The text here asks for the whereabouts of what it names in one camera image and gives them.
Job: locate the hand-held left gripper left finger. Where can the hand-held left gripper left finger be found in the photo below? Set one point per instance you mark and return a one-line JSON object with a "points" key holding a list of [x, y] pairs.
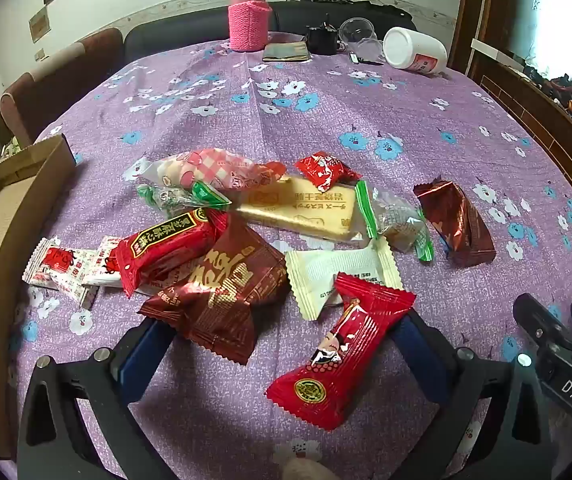
{"points": [[141, 360]]}

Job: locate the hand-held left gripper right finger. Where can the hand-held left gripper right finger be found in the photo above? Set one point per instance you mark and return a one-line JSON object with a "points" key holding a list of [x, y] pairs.
{"points": [[421, 355]]}

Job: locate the red cartoon snack packet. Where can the red cartoon snack packet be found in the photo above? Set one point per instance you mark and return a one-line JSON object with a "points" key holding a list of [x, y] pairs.
{"points": [[341, 355]]}

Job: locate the white red small packet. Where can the white red small packet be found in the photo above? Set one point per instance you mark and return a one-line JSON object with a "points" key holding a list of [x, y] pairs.
{"points": [[101, 265], [53, 267]]}

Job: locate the green clear candy packet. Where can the green clear candy packet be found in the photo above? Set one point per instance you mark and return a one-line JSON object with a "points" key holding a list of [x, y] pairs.
{"points": [[176, 200]]}

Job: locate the pink checkered snack packet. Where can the pink checkered snack packet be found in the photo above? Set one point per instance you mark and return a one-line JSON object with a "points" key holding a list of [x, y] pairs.
{"points": [[216, 167]]}

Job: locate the dark red gold-print packet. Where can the dark red gold-print packet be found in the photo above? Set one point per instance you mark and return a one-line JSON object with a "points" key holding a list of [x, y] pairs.
{"points": [[221, 295]]}

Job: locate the red packet with black label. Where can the red packet with black label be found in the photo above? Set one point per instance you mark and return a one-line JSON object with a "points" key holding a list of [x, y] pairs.
{"points": [[161, 255]]}

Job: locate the white snack packet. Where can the white snack packet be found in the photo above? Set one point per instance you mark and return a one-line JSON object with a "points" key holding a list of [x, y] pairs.
{"points": [[331, 270]]}

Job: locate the brown foil snack packet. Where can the brown foil snack packet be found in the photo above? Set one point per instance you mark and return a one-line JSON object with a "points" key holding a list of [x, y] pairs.
{"points": [[458, 225]]}

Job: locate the clear packet with green edges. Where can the clear packet with green edges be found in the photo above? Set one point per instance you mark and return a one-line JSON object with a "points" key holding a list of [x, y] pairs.
{"points": [[396, 220]]}

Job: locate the yellow biscuit packet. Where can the yellow biscuit packet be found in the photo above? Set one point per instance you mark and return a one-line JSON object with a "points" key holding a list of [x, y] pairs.
{"points": [[301, 207]]}

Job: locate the wooden cabinet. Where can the wooden cabinet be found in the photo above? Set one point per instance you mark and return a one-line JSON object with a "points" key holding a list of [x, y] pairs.
{"points": [[541, 130]]}

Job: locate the small red candy packet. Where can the small red candy packet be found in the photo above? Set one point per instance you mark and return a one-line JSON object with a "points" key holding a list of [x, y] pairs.
{"points": [[323, 170]]}

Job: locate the pile of dark small items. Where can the pile of dark small items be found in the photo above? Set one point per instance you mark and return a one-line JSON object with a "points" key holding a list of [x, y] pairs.
{"points": [[561, 87]]}

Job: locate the patterned cloth bundle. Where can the patterned cloth bundle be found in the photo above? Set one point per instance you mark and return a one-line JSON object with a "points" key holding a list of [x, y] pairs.
{"points": [[13, 147]]}

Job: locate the purple floral tablecloth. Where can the purple floral tablecloth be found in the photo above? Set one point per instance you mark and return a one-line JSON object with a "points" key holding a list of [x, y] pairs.
{"points": [[266, 125]]}

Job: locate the brown armchair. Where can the brown armchair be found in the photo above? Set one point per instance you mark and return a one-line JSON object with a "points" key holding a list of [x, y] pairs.
{"points": [[66, 75]]}

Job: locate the white plastic jar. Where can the white plastic jar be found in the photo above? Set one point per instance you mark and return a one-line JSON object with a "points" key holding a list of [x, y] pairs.
{"points": [[411, 50]]}

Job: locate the black mug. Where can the black mug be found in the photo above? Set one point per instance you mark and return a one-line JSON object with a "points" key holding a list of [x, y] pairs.
{"points": [[321, 40]]}

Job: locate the clear plastic cup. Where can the clear plastic cup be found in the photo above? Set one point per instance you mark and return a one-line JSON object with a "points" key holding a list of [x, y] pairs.
{"points": [[358, 30]]}

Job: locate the small green notebook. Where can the small green notebook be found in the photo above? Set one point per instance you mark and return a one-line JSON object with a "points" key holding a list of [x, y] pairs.
{"points": [[286, 52]]}

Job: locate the black sofa chair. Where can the black sofa chair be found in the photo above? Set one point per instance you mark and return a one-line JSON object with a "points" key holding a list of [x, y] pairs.
{"points": [[181, 30]]}

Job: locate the bottle with pink knit sleeve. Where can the bottle with pink knit sleeve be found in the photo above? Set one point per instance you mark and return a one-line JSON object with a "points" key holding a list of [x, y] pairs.
{"points": [[248, 25]]}

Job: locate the wall switch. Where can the wall switch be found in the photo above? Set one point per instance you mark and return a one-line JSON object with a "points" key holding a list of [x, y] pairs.
{"points": [[40, 54]]}

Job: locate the wooden door frame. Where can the wooden door frame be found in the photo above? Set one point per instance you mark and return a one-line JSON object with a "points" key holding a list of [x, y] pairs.
{"points": [[471, 5]]}

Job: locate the small wall plaque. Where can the small wall plaque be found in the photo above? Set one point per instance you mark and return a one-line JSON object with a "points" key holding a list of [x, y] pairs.
{"points": [[38, 27]]}

